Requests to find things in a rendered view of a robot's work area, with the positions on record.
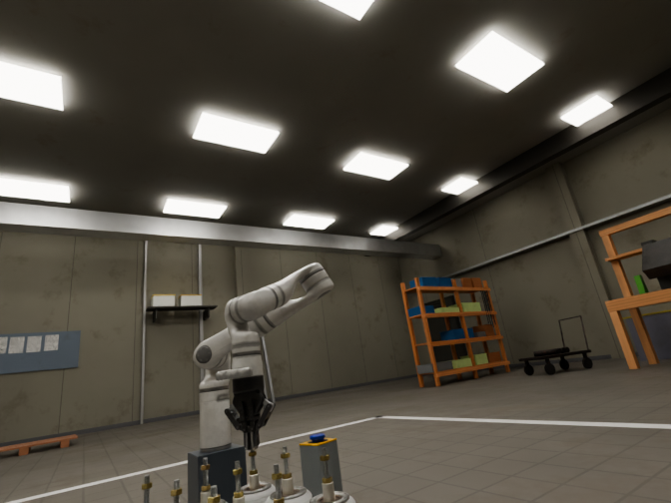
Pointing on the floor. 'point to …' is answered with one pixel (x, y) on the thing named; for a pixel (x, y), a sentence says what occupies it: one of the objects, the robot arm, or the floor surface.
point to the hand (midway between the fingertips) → (251, 440)
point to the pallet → (39, 444)
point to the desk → (660, 324)
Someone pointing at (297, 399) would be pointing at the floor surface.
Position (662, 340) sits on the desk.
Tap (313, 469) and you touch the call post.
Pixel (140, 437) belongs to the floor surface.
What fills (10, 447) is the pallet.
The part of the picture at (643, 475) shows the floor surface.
